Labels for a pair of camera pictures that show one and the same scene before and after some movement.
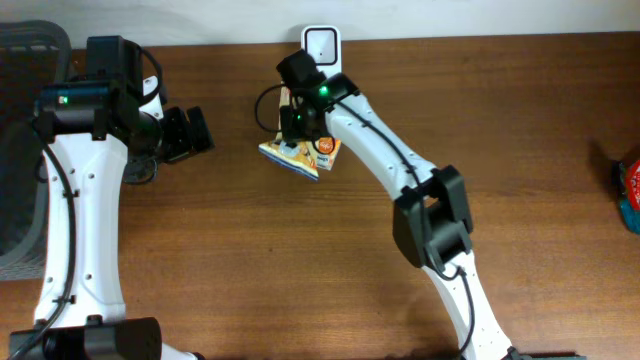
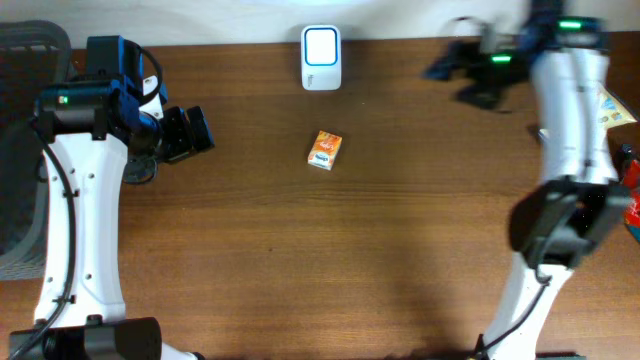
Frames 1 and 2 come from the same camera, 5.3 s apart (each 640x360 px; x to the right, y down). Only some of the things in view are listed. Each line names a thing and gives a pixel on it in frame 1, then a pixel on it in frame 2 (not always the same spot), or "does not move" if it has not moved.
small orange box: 326,152 does not move
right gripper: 290,133 -> 489,71
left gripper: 185,141 does not move
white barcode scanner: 324,43 does not move
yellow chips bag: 298,156 -> 612,112
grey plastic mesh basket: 35,57 does not move
